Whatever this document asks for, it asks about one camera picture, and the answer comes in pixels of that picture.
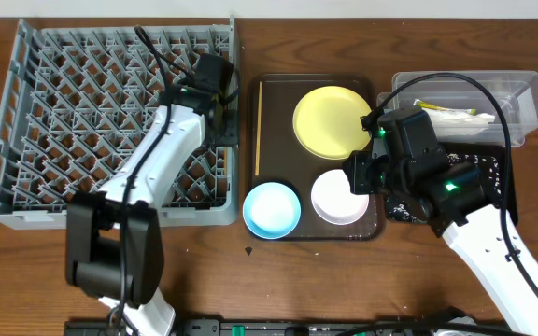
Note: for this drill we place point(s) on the yellow round plate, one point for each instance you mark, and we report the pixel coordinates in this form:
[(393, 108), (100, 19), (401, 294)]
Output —
[(327, 122)]

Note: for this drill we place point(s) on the dark brown serving tray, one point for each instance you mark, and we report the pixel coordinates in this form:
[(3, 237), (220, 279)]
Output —
[(283, 159)]

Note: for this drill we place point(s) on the yellow green snack wrapper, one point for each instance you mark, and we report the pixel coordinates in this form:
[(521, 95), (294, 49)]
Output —
[(429, 106)]

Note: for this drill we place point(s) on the light blue bowl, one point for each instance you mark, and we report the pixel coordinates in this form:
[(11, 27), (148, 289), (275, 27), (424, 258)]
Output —
[(271, 210)]

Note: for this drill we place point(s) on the clear plastic waste bin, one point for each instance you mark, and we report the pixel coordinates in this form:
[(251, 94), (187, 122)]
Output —
[(516, 92)]

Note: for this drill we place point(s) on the white pink bowl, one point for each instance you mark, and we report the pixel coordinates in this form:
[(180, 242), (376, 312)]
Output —
[(334, 202)]

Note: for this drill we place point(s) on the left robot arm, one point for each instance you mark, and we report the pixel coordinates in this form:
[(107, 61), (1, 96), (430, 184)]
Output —
[(113, 244)]

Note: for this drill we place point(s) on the white napkin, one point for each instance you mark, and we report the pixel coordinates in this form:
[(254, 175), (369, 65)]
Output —
[(457, 124)]

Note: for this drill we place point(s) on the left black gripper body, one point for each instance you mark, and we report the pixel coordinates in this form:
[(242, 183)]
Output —
[(227, 125)]

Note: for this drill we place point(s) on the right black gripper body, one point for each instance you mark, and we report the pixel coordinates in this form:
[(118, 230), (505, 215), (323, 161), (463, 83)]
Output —
[(371, 176)]

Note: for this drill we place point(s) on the spilled rice food scraps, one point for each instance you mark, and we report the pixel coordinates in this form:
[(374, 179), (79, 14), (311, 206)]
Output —
[(490, 167)]

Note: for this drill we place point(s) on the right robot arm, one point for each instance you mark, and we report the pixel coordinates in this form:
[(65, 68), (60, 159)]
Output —
[(459, 203)]

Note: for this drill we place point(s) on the black waste tray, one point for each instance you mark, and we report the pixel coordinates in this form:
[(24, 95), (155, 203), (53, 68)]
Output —
[(479, 149)]

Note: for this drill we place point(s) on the grey plastic dish rack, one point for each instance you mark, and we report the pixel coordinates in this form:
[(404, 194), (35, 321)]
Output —
[(77, 102)]

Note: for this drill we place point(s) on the black equipment rail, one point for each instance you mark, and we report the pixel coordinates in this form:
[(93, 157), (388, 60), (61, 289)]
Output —
[(448, 322)]

